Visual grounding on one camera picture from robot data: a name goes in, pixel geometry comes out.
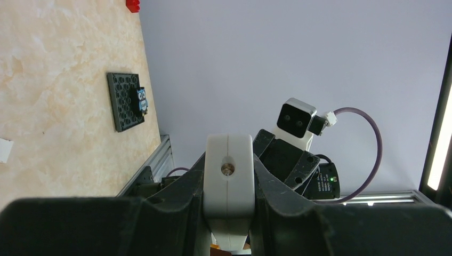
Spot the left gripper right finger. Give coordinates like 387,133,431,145
249,157,451,255

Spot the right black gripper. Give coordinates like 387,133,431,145
253,129,320,190

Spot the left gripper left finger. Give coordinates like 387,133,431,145
1,157,206,255

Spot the white battery cover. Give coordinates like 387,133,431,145
0,138,14,163

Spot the blue owl figure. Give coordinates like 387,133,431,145
130,87,149,116

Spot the dark grey building baseplate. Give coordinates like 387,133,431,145
106,73,145,132

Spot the red building brick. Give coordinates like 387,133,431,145
125,0,140,13

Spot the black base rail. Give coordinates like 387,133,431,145
118,134,434,206

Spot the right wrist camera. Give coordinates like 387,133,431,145
272,98,337,151

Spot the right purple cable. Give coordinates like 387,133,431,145
314,107,383,205

